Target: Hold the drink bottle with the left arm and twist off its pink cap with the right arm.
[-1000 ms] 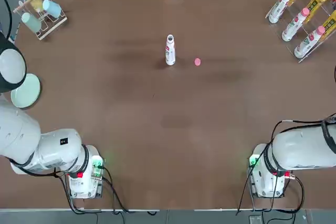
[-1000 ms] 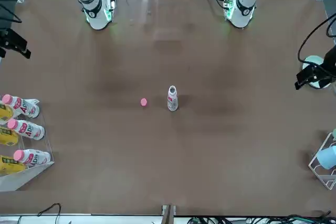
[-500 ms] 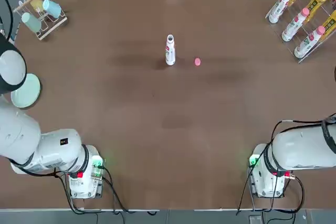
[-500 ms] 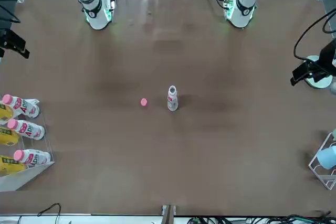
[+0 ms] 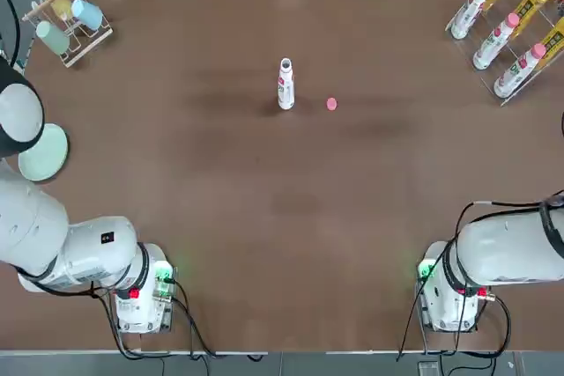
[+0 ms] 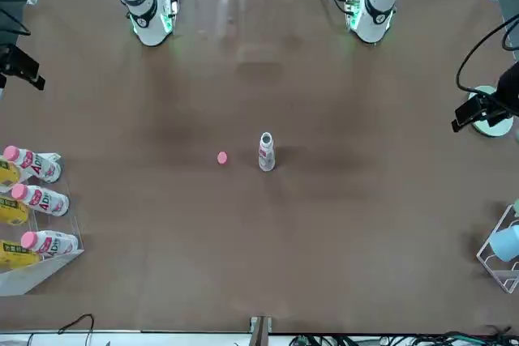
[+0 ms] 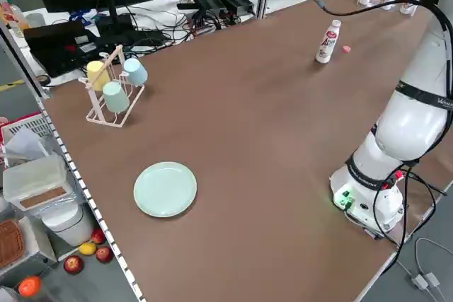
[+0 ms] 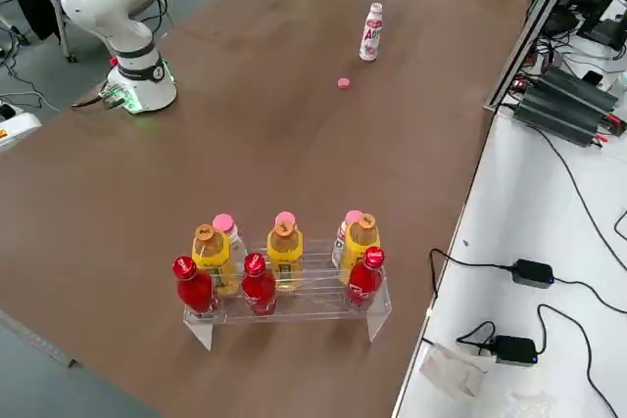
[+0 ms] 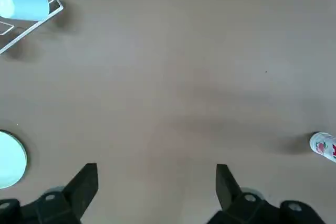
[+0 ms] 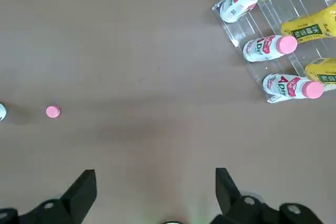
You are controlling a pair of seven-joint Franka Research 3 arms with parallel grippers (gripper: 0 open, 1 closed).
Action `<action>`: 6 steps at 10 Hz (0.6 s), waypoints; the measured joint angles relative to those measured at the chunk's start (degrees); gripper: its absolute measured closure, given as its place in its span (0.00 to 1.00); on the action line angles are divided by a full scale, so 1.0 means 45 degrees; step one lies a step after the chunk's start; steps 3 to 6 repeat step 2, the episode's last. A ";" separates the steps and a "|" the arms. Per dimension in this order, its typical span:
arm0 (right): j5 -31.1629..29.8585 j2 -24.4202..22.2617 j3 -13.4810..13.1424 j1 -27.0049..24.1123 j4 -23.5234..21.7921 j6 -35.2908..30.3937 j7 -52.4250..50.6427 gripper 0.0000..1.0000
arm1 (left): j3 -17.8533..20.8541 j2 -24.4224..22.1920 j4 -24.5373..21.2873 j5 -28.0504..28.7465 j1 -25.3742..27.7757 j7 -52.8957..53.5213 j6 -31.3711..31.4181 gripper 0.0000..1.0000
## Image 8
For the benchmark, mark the white pink-print drink bottle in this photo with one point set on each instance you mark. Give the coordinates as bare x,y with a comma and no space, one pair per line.
371,36

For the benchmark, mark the pink bottle cap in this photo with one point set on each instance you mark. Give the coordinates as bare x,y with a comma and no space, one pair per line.
344,83

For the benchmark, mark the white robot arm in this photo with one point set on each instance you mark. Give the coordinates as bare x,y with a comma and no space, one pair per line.
108,12

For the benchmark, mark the yellow tea bottle orange cap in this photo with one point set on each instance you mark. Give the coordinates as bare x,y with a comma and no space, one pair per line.
360,242
284,254
210,256

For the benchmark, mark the red cola bottle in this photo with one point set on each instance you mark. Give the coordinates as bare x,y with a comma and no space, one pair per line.
365,283
258,291
193,291

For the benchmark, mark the grey and black office chair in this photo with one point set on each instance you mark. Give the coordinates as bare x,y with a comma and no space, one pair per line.
41,12

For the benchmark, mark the black finned power supply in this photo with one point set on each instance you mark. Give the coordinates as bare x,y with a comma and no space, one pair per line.
578,87
553,119

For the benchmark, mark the black phone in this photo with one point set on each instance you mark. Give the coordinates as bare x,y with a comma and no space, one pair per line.
593,78

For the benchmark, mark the white control box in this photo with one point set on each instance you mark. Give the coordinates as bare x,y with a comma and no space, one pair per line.
17,126

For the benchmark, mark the clear acrylic stepped shelf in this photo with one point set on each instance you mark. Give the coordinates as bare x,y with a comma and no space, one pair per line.
303,312

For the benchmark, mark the black power adapter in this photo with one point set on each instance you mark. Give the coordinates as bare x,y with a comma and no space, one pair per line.
533,272
514,349

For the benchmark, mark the clear plastic bag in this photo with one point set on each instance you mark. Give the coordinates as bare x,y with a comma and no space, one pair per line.
450,369
534,405

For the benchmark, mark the aluminium frame rail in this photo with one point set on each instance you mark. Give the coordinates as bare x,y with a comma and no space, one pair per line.
531,31

